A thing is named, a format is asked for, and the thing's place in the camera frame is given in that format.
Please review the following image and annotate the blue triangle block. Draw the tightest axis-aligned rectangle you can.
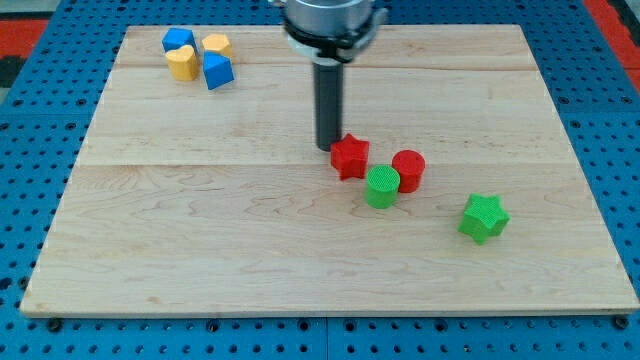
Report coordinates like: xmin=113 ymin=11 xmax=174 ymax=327
xmin=203 ymin=52 xmax=235 ymax=90

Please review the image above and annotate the red star block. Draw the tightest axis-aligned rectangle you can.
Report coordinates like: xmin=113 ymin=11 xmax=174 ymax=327
xmin=330 ymin=133 xmax=370 ymax=181

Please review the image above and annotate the green cylinder block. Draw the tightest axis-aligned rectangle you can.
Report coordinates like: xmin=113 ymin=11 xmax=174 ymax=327
xmin=365 ymin=165 xmax=400 ymax=209

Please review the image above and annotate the red cylinder block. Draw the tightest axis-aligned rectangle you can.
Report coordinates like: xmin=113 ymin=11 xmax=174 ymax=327
xmin=392 ymin=149 xmax=426 ymax=193

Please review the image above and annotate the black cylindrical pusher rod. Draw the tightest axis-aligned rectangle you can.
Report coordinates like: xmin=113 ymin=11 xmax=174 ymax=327
xmin=313 ymin=64 xmax=344 ymax=152

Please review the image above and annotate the wooden board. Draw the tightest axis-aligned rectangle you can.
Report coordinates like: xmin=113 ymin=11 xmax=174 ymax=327
xmin=20 ymin=25 xmax=639 ymax=318

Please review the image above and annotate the green star block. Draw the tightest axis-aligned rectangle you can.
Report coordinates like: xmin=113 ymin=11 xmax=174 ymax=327
xmin=457 ymin=193 xmax=510 ymax=245

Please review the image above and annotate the yellow pentagon block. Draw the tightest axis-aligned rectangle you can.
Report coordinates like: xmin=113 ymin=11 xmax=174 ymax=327
xmin=201 ymin=33 xmax=233 ymax=59

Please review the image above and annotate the yellow heart block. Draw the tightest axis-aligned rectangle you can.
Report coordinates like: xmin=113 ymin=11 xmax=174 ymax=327
xmin=165 ymin=45 xmax=199 ymax=81

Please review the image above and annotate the blue cube block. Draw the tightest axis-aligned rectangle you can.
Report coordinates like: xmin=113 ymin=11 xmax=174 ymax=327
xmin=161 ymin=27 xmax=198 ymax=53

